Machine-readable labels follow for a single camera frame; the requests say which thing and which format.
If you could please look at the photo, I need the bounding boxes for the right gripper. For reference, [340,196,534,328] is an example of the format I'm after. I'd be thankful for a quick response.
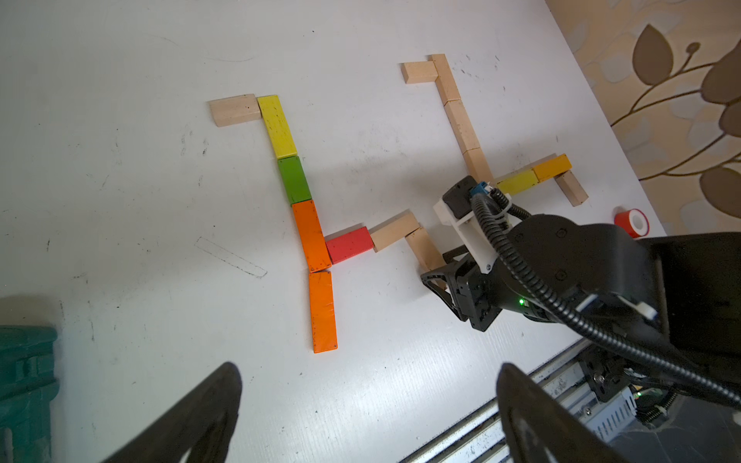
[421,251,521,332]

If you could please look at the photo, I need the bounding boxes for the dark green block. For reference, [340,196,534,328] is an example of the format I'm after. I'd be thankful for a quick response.
[278,155,312,204]

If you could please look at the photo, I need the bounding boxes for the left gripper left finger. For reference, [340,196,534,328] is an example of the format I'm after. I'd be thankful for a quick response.
[106,362,242,462]

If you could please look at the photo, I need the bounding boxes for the yellow-green long block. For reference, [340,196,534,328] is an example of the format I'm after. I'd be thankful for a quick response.
[497,169,540,195]

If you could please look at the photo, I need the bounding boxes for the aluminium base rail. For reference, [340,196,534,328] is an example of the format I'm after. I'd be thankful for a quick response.
[403,341,637,462]

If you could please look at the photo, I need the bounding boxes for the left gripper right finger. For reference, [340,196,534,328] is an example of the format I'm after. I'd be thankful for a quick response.
[496,363,625,463]

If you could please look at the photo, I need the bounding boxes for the red tape roll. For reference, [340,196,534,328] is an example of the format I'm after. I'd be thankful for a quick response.
[614,208,650,238]

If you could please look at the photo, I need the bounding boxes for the yellow long block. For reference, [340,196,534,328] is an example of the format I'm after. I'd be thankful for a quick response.
[258,96,297,159]

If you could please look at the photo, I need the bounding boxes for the wood small block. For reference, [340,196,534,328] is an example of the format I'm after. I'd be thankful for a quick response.
[370,210,420,253]
[401,61,438,85]

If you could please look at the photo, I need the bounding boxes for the wood small block lowest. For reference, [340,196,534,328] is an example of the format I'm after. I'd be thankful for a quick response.
[555,170,589,206]

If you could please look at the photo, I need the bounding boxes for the amber yellow block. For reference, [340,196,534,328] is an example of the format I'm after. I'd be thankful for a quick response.
[532,154,572,183]

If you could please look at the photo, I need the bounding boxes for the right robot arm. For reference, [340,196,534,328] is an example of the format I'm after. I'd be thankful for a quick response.
[421,177,740,408]

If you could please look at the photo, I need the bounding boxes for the wood long block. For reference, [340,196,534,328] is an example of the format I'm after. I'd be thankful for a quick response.
[405,228,446,272]
[430,54,461,104]
[444,100,480,154]

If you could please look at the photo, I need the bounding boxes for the wood long block vertical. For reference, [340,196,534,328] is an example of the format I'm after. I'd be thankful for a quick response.
[463,148,494,183]

